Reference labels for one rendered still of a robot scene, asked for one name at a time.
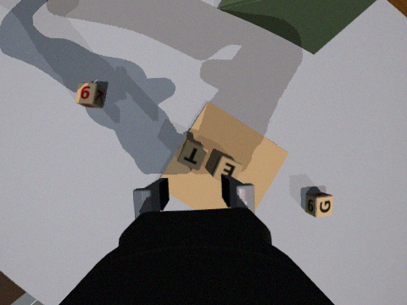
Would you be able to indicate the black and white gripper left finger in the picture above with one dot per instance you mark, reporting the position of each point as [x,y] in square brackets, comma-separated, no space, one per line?
[153,197]

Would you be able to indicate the tan letter block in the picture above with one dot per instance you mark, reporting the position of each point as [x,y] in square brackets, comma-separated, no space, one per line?
[319,204]
[192,155]
[226,166]
[90,95]

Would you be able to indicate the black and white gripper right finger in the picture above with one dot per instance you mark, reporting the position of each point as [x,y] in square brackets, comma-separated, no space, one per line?
[236,194]

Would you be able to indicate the tan flat mat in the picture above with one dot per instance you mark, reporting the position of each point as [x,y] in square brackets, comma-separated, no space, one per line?
[223,135]

